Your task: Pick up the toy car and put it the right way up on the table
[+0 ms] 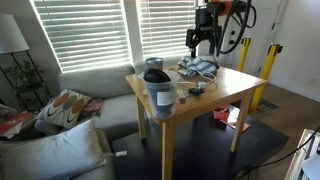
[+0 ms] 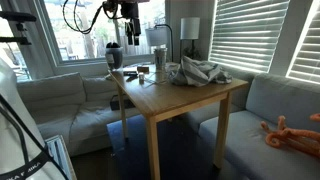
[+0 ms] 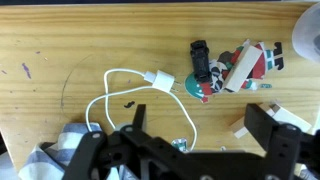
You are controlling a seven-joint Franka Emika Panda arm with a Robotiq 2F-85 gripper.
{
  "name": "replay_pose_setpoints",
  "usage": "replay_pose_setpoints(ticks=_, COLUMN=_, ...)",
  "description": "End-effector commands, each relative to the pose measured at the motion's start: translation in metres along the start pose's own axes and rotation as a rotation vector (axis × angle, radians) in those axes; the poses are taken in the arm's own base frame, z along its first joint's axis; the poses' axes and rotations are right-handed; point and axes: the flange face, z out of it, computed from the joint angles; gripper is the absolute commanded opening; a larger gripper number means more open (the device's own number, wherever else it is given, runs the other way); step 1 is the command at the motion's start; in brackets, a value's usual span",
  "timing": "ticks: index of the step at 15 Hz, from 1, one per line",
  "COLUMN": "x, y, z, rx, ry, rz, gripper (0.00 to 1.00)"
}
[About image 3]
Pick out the clear plastic container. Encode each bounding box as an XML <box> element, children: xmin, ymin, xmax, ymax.
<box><xmin>291</xmin><ymin>1</ymin><xmax>320</xmax><ymax>65</ymax></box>

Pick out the white usb cable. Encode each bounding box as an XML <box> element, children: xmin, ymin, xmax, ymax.
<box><xmin>85</xmin><ymin>67</ymin><xmax>199</xmax><ymax>153</ymax></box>

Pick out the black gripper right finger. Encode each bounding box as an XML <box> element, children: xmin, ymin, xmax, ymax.
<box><xmin>244</xmin><ymin>102</ymin><xmax>281</xmax><ymax>153</ymax></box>

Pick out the white power adapter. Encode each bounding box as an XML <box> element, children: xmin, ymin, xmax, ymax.
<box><xmin>152</xmin><ymin>69</ymin><xmax>181</xmax><ymax>95</ymax></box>

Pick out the black toy car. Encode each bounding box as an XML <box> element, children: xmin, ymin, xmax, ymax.
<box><xmin>189</xmin><ymin>39</ymin><xmax>213</xmax><ymax>84</ymax></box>

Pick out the black moustache sticker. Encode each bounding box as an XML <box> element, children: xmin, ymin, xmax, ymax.
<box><xmin>123</xmin><ymin>100</ymin><xmax>137</xmax><ymax>110</ymax></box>

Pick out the blue white striped cloth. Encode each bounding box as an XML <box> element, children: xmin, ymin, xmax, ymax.
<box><xmin>18</xmin><ymin>121</ymin><xmax>134</xmax><ymax>180</ymax></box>

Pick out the small green white sticker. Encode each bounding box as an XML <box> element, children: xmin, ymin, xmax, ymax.
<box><xmin>171</xmin><ymin>137</ymin><xmax>189</xmax><ymax>153</ymax></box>

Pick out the wooden block with white end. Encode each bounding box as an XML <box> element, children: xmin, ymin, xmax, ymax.
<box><xmin>229</xmin><ymin>102</ymin><xmax>313</xmax><ymax>140</ymax></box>

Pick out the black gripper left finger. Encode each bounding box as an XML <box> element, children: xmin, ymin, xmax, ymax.
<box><xmin>131</xmin><ymin>103</ymin><xmax>148</xmax><ymax>133</ymax></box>

